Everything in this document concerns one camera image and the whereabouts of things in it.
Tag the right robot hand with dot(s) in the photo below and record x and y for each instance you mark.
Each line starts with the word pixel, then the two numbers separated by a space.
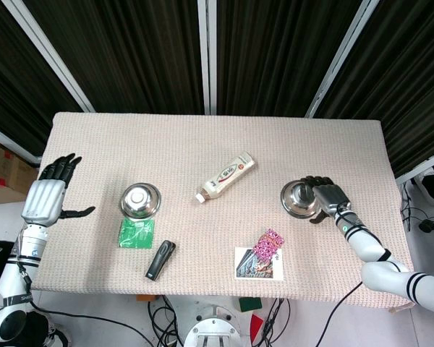
pixel 331 198

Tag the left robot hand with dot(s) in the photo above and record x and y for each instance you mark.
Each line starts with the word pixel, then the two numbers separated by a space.
pixel 46 199

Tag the plain steel bowl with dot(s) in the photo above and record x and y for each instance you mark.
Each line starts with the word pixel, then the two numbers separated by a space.
pixel 299 201

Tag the steel bowl with white base sticker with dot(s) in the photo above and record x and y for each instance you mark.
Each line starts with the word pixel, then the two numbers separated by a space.
pixel 141 201

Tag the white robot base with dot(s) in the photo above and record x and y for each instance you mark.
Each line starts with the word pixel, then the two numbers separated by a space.
pixel 214 325

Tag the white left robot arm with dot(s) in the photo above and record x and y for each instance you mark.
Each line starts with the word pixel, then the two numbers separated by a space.
pixel 14 274

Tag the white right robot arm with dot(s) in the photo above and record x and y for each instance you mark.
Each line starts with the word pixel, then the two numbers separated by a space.
pixel 383 256

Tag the cardboard box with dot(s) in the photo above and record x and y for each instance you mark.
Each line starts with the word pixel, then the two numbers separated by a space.
pixel 7 170

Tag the pink patterned wrapper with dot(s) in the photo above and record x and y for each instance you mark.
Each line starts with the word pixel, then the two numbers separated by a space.
pixel 269 245

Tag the green snack packet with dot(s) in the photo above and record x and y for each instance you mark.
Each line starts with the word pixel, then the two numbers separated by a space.
pixel 136 234

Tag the picture card with white border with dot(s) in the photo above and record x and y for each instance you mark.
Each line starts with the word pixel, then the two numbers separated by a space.
pixel 253 267

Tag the beige milk tea bottle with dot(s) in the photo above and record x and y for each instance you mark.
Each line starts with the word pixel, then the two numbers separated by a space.
pixel 225 177

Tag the beige woven tablecloth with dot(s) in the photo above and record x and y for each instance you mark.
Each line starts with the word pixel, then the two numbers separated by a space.
pixel 217 202

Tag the black stapler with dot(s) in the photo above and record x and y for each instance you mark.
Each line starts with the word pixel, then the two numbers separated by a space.
pixel 160 260

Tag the green block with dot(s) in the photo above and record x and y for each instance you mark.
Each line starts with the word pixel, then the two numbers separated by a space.
pixel 250 304

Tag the orange table clamp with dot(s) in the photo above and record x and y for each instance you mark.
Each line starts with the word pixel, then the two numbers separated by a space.
pixel 147 298

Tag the red triangular piece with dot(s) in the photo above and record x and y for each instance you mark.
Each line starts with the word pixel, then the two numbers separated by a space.
pixel 256 325

